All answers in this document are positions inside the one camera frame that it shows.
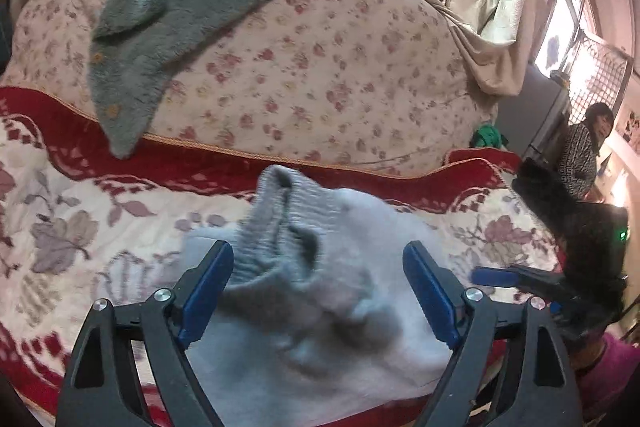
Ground red floral bed blanket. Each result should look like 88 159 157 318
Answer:
1 87 564 424

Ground white lattice window screen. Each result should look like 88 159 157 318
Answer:
560 28 634 124

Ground green cloth item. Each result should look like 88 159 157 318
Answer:
470 124 509 150

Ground magenta right sleeve forearm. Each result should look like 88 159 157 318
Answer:
575 333 639 423

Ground light grey knit pants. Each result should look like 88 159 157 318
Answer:
180 166 450 426

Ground woman in patterned top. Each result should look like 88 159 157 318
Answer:
555 102 614 200

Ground pink floral folded quilt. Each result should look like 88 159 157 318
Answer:
1 0 497 174

